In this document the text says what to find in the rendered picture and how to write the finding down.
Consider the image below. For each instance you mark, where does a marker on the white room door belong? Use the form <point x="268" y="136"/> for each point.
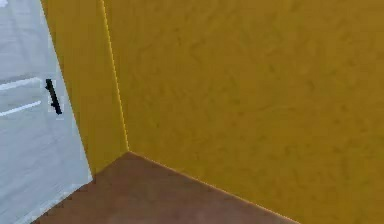
<point x="30" y="150"/>

